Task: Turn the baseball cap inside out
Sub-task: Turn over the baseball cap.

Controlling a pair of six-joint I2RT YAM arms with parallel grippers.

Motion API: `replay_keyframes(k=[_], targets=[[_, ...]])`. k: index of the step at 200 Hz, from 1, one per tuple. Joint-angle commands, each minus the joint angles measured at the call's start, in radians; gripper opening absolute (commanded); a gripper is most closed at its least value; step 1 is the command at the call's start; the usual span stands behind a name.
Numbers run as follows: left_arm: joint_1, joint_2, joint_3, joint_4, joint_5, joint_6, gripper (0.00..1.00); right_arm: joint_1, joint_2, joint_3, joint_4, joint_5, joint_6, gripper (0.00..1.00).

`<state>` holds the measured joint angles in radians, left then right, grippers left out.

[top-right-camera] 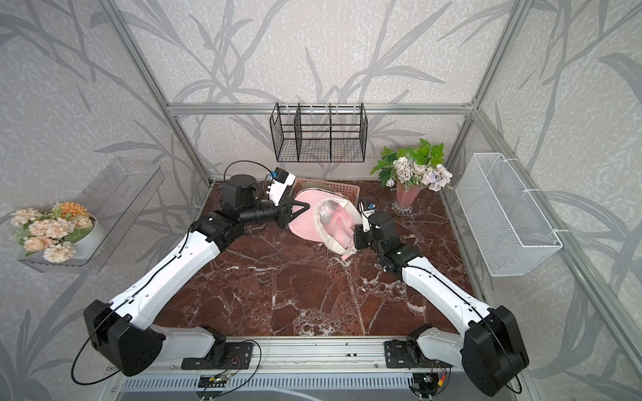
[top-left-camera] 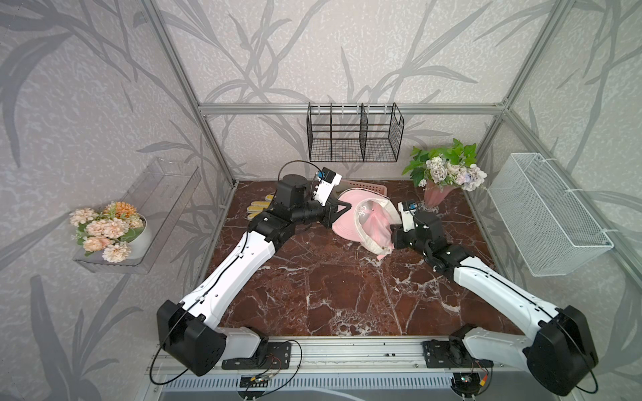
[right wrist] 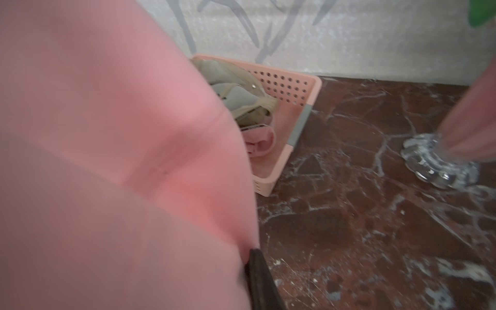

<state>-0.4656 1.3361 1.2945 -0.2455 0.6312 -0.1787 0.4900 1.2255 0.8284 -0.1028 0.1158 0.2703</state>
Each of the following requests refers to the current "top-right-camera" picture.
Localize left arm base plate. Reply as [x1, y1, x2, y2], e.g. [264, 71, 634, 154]
[181, 342, 254, 371]

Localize aluminium frame corner post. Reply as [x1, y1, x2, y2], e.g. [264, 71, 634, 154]
[446, 0, 533, 167]

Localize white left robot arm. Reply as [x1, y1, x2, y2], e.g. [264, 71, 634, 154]
[84, 168, 309, 377]

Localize pink perforated plastic basket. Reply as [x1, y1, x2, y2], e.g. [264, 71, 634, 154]
[289, 177, 360, 204]

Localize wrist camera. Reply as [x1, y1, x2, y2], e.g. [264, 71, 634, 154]
[267, 167, 296, 207]
[359, 202, 376, 232]

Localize clear acrylic wall shelf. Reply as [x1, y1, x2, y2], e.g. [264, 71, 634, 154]
[18, 157, 165, 274]

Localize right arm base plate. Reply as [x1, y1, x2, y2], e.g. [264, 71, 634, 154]
[384, 339, 452, 369]

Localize pink baseball cap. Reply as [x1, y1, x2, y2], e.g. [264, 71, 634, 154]
[289, 188, 362, 260]

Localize white mesh wall basket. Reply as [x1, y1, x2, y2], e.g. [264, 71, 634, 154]
[456, 153, 563, 277]

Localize aluminium back crossbar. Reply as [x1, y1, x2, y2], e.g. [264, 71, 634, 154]
[167, 103, 472, 115]

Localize pink glass vase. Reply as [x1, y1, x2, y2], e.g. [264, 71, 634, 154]
[392, 185, 423, 217]

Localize artificial flower bouquet green leaves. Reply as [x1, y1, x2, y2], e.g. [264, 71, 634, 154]
[370, 139, 453, 192]

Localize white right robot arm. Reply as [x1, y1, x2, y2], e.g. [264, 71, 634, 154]
[354, 211, 529, 397]

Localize white pot peach flowers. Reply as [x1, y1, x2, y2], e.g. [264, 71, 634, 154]
[9, 202, 107, 264]

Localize black wire wall basket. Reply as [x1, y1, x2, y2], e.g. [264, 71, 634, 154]
[269, 104, 369, 163]

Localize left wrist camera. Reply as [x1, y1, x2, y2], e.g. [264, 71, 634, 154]
[267, 167, 296, 207]

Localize aluminium front rail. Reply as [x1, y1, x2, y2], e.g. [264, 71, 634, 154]
[104, 335, 528, 374]

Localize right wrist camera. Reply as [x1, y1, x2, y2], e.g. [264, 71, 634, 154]
[359, 202, 376, 232]

